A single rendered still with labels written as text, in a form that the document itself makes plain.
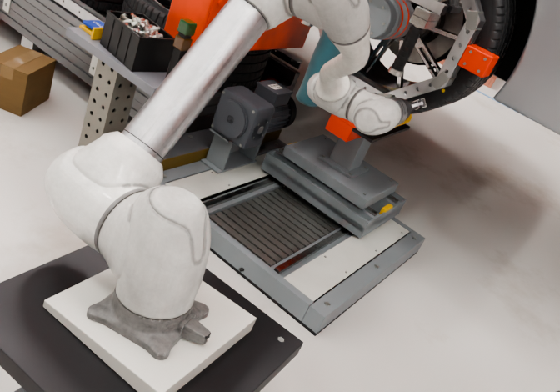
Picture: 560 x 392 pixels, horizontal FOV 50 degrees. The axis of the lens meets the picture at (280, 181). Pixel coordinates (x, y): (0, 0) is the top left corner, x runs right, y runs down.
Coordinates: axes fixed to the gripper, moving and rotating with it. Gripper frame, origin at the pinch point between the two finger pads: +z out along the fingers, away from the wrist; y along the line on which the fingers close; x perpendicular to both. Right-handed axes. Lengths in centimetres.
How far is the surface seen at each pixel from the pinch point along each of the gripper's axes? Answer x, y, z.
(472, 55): 9.5, 21.9, -3.0
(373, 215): -35.1, -31.8, 5.9
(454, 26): 22.6, 10.9, 22.7
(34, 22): 80, -141, -32
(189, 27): 41, -40, -55
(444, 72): 7.1, 12.0, -3.2
